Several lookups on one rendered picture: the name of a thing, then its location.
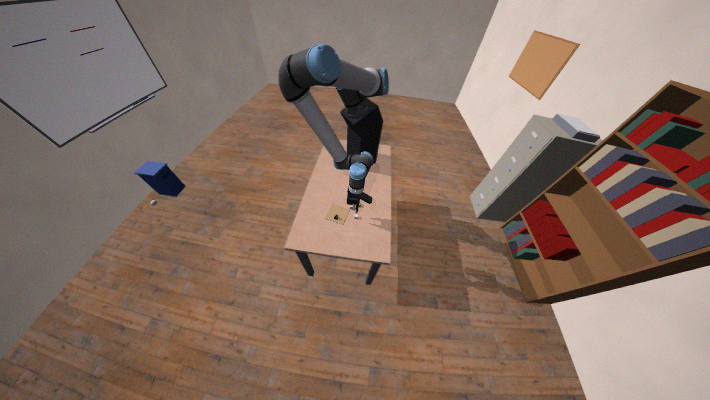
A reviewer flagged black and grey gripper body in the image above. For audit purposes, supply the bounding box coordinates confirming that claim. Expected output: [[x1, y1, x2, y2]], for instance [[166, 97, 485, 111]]
[[347, 186, 361, 205]]

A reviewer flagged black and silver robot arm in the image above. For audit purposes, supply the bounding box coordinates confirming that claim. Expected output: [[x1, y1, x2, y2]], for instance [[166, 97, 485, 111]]
[[278, 44, 389, 204]]

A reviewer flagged tan square mat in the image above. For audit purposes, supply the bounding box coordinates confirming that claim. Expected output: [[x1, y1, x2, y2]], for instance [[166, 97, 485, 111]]
[[325, 204, 350, 225]]

